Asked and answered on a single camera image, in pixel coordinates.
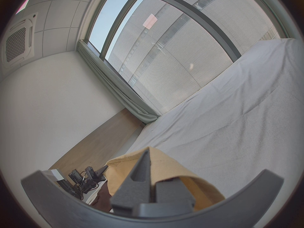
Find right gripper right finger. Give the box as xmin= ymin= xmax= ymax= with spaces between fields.
xmin=155 ymin=178 xmax=196 ymax=211

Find grey-green curtain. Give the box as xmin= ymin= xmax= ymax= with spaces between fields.
xmin=76 ymin=40 xmax=161 ymax=124

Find window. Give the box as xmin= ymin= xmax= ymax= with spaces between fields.
xmin=79 ymin=0 xmax=297 ymax=116

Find tan shorts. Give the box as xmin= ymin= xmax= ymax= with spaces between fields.
xmin=105 ymin=147 xmax=225 ymax=212

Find bed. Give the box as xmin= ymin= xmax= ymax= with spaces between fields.
xmin=49 ymin=38 xmax=304 ymax=213

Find ceiling light panel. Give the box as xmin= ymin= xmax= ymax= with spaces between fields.
xmin=15 ymin=0 xmax=31 ymax=15

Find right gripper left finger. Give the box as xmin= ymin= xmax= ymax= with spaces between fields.
xmin=110 ymin=147 xmax=152 ymax=217

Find white ceiling air vent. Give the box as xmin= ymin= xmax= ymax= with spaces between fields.
xmin=1 ymin=12 xmax=38 ymax=68

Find brown garment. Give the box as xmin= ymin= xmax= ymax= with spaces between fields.
xmin=91 ymin=187 xmax=113 ymax=211

